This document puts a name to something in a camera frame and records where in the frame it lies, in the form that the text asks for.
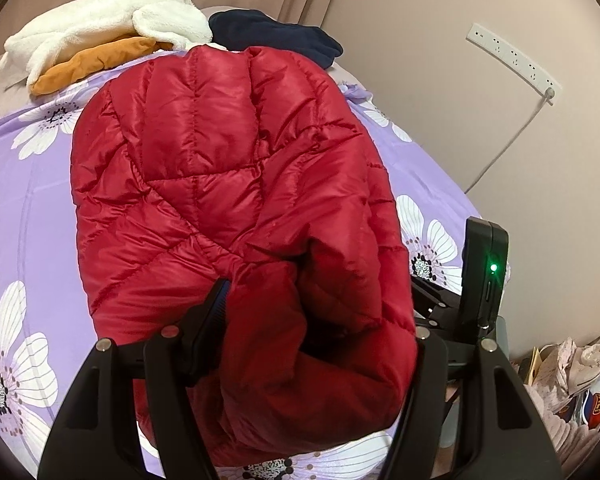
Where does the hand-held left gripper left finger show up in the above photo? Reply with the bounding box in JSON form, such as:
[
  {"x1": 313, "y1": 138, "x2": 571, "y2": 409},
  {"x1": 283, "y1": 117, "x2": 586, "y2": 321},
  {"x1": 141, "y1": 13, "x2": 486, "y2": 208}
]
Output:
[{"x1": 37, "y1": 277, "x2": 231, "y2": 480}]

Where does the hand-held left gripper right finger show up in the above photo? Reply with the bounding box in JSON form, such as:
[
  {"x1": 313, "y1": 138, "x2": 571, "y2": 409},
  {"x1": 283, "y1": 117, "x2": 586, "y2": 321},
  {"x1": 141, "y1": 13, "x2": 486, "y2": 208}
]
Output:
[{"x1": 380, "y1": 327, "x2": 563, "y2": 480}]

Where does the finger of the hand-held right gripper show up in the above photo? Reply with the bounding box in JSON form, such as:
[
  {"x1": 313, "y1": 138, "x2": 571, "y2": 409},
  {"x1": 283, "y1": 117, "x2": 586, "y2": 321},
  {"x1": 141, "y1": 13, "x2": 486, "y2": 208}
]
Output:
[{"x1": 410, "y1": 274, "x2": 463, "y2": 317}]

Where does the red puffer jacket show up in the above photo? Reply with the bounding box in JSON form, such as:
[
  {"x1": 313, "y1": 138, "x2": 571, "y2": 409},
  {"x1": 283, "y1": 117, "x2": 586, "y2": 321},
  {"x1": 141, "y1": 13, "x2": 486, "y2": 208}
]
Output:
[{"x1": 70, "y1": 45, "x2": 418, "y2": 468}]

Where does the cluttered pile of bags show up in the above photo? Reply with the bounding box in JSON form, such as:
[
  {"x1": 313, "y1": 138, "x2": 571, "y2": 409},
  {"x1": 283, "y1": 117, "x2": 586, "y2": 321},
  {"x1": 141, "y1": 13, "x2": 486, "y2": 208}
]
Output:
[{"x1": 512, "y1": 327, "x2": 600, "y2": 461}]

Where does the white power strip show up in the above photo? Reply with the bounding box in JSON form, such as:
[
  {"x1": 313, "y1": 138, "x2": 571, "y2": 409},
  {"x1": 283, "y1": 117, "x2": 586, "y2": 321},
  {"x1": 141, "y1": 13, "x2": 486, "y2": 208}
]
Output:
[{"x1": 466, "y1": 22, "x2": 563, "y2": 106}]

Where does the purple floral blanket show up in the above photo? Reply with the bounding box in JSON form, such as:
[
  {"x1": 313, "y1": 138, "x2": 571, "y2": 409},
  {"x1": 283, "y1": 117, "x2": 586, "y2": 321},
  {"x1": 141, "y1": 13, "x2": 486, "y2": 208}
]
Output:
[{"x1": 0, "y1": 50, "x2": 481, "y2": 480}]

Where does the navy garment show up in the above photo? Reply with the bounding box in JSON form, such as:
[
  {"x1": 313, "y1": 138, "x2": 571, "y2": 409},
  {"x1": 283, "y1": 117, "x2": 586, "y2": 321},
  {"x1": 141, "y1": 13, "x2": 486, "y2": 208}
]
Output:
[{"x1": 207, "y1": 9, "x2": 344, "y2": 70}]

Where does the orange garment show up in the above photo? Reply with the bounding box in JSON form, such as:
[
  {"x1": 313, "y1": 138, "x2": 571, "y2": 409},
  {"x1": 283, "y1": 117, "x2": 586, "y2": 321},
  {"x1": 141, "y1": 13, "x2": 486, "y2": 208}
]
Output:
[{"x1": 30, "y1": 36, "x2": 173, "y2": 96}]

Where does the white fleece garment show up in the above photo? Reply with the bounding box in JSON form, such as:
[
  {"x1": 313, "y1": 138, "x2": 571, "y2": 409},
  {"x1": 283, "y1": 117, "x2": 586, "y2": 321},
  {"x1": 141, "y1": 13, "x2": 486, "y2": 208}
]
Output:
[{"x1": 2, "y1": 0, "x2": 228, "y2": 86}]

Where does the white power cable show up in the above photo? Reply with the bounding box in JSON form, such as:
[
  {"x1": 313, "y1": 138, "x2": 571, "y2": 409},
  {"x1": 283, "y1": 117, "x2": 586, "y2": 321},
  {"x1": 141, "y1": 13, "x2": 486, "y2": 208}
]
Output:
[{"x1": 462, "y1": 92, "x2": 553, "y2": 196}]

